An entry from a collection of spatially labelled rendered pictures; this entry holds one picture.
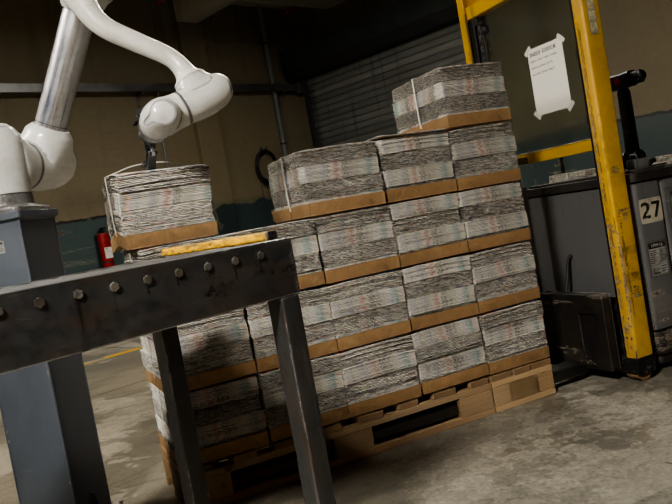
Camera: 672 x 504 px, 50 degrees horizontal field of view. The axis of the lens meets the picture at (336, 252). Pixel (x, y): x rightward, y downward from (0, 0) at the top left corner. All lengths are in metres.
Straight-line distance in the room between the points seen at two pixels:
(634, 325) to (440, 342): 0.76
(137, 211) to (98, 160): 7.44
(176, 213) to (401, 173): 0.80
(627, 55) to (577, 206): 5.76
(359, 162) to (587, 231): 1.15
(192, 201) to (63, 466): 0.87
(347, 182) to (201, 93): 0.61
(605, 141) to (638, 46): 6.00
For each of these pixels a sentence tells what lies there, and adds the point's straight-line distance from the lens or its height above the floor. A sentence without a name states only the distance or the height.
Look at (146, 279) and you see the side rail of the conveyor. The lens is 1.31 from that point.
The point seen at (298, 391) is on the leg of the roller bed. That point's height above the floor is 0.48.
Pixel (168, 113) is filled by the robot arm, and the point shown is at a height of 1.18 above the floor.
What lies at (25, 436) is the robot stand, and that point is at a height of 0.34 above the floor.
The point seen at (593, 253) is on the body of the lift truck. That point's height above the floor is 0.48.
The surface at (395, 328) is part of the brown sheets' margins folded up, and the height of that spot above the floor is 0.40.
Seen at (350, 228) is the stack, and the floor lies 0.77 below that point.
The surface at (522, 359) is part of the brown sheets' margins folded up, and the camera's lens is 2.84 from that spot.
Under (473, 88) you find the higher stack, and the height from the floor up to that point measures 1.20.
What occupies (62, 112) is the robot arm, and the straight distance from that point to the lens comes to 2.49.
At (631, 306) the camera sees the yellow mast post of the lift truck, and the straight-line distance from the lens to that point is 2.93.
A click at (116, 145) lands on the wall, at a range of 9.83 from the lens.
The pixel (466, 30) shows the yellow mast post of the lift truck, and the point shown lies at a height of 1.55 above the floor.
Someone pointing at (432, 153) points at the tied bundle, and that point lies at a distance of 2.64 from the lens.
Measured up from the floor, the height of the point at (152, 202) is 0.96.
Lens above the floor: 0.83
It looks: 3 degrees down
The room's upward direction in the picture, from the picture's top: 10 degrees counter-clockwise
